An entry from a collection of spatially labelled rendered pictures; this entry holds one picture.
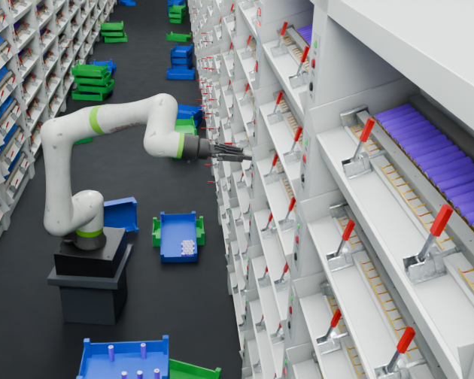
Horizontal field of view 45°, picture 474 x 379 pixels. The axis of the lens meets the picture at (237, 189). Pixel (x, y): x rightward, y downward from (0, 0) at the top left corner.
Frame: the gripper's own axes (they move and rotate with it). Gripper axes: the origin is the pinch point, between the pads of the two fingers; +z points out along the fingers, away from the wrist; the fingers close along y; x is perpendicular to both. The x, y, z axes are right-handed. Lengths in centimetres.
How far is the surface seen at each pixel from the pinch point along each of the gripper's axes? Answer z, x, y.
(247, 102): -1.2, 12.2, -25.7
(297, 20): -2, 55, 28
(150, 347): -28, -68, 31
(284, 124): -3, 30, 48
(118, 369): -38, -72, 39
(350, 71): -7, 59, 98
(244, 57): -6.2, 29.9, -25.5
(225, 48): -4, 13, -112
